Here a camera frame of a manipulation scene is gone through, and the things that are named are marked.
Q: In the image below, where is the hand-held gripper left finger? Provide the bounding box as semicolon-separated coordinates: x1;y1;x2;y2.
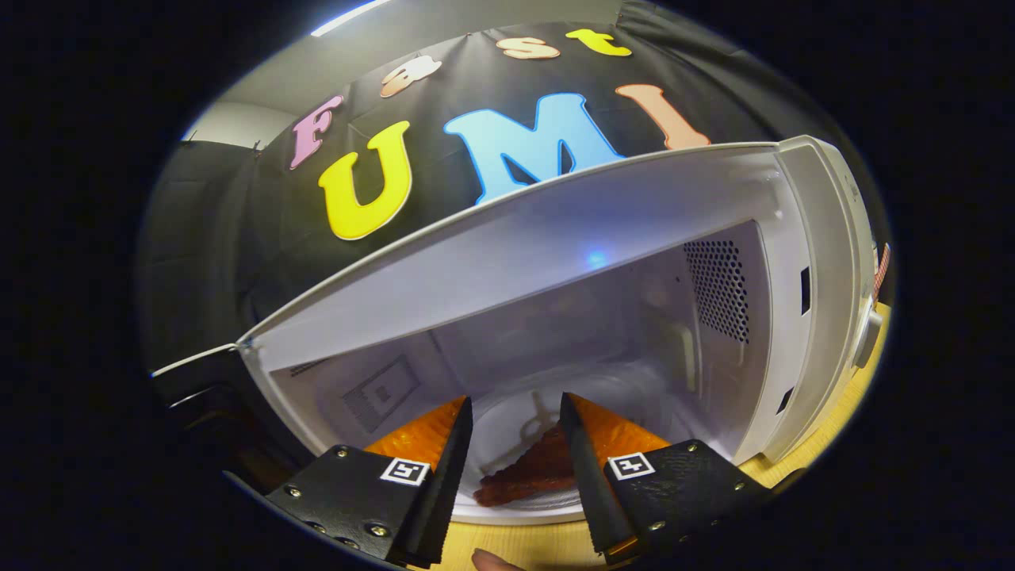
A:
264;395;474;569

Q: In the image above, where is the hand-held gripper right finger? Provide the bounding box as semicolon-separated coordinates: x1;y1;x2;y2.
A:
559;392;772;565

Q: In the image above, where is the reddish brown meat slice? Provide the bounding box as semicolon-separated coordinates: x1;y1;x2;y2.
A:
474;424;592;508

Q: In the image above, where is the white toaster oven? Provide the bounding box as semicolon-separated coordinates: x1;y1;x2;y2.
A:
151;135;885;526

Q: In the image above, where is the black backdrop cloth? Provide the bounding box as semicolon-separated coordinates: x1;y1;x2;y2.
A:
139;0;794;374

